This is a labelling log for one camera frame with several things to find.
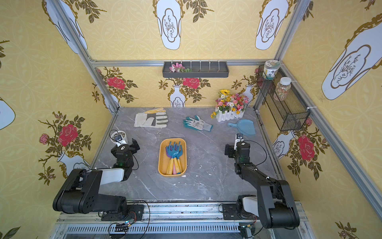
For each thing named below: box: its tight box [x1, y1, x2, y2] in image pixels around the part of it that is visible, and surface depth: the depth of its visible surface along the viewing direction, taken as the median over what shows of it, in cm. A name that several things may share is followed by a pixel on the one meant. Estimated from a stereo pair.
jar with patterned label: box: [262, 59, 282, 81], surface depth 87 cm
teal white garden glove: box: [183, 115, 213, 132], surface depth 112 cm
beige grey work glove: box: [133, 107, 169, 128], surface depth 115 cm
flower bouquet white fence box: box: [210, 89, 250, 123], surface depth 106 cm
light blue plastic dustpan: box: [227, 119, 256, 135], surface depth 112 cm
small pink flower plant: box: [169, 62, 192, 73], surface depth 89 cm
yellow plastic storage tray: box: [157, 137, 188, 178], surface depth 93 cm
